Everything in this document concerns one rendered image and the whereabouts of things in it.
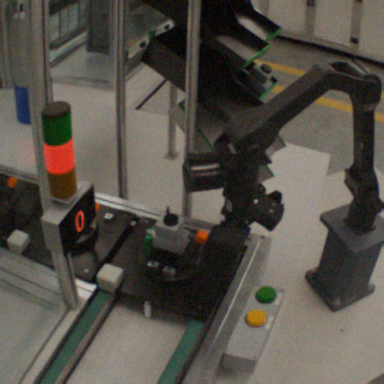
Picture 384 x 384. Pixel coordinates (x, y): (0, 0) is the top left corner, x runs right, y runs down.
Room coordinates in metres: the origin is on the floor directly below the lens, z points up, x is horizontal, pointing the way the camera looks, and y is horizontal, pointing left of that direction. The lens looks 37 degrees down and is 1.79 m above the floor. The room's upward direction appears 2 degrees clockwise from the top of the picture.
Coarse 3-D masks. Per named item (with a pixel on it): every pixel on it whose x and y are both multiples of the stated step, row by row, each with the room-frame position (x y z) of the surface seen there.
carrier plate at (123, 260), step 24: (144, 216) 0.97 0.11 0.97; (144, 240) 0.89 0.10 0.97; (120, 264) 0.81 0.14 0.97; (216, 264) 0.83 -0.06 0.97; (120, 288) 0.74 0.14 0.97; (144, 288) 0.74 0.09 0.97; (168, 288) 0.75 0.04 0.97; (192, 288) 0.75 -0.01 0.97; (216, 288) 0.75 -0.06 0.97; (192, 312) 0.68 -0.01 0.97
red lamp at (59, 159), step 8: (72, 144) 0.68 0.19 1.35; (48, 152) 0.66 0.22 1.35; (56, 152) 0.66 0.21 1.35; (64, 152) 0.66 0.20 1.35; (72, 152) 0.68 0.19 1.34; (48, 160) 0.66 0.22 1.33; (56, 160) 0.66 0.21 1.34; (64, 160) 0.66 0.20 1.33; (72, 160) 0.68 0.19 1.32; (48, 168) 0.66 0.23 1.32; (56, 168) 0.66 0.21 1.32; (64, 168) 0.66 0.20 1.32
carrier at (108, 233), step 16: (112, 208) 1.00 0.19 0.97; (96, 224) 0.91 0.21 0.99; (112, 224) 0.94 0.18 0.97; (128, 224) 0.94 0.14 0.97; (80, 240) 0.85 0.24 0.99; (96, 240) 0.88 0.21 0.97; (112, 240) 0.88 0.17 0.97; (80, 256) 0.82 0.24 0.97; (96, 256) 0.83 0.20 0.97; (80, 272) 0.77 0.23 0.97; (96, 272) 0.78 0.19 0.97
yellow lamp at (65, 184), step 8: (72, 168) 0.68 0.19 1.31; (48, 176) 0.67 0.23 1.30; (56, 176) 0.66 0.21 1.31; (64, 176) 0.66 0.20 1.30; (72, 176) 0.67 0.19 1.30; (56, 184) 0.66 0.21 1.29; (64, 184) 0.66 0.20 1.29; (72, 184) 0.67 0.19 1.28; (56, 192) 0.66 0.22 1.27; (64, 192) 0.66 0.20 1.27; (72, 192) 0.67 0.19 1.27
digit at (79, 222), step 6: (84, 204) 0.70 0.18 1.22; (78, 210) 0.68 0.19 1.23; (84, 210) 0.69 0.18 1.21; (72, 216) 0.66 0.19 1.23; (78, 216) 0.67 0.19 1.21; (84, 216) 0.69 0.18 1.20; (72, 222) 0.65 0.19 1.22; (78, 222) 0.67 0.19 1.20; (84, 222) 0.69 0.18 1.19; (78, 228) 0.67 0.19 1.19; (84, 228) 0.69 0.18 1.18; (78, 234) 0.67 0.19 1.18
